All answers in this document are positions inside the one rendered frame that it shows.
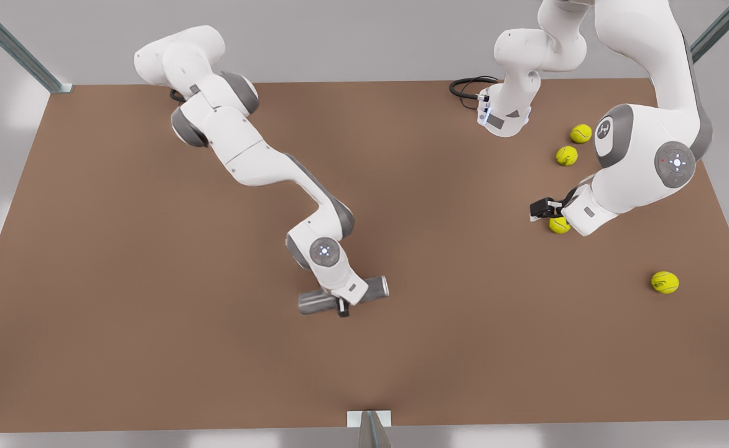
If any grey tennis ball tube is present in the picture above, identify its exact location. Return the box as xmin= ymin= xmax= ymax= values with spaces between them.
xmin=298 ymin=276 xmax=390 ymax=315

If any silver frame post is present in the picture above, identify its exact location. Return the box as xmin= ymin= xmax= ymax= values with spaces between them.
xmin=690 ymin=0 xmax=729 ymax=64
xmin=0 ymin=0 xmax=73 ymax=95
xmin=347 ymin=410 xmax=393 ymax=448

